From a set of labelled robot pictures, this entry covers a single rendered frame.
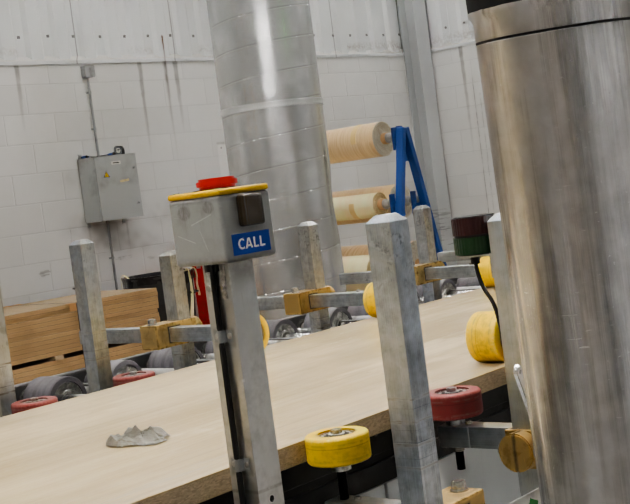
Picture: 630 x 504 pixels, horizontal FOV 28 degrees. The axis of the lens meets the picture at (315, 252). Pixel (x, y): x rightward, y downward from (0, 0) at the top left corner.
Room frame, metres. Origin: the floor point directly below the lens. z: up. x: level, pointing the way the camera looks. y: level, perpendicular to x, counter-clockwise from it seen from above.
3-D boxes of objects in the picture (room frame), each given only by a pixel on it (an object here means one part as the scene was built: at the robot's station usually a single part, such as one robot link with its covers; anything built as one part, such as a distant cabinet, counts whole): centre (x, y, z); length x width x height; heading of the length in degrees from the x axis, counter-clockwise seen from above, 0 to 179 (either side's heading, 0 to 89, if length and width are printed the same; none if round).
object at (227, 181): (1.21, 0.09, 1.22); 0.04 x 0.04 x 0.02
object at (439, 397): (1.72, -0.16, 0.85); 0.08 x 0.08 x 0.11
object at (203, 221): (1.21, 0.09, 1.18); 0.07 x 0.07 x 0.08; 49
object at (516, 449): (1.61, -0.26, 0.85); 0.14 x 0.06 x 0.05; 139
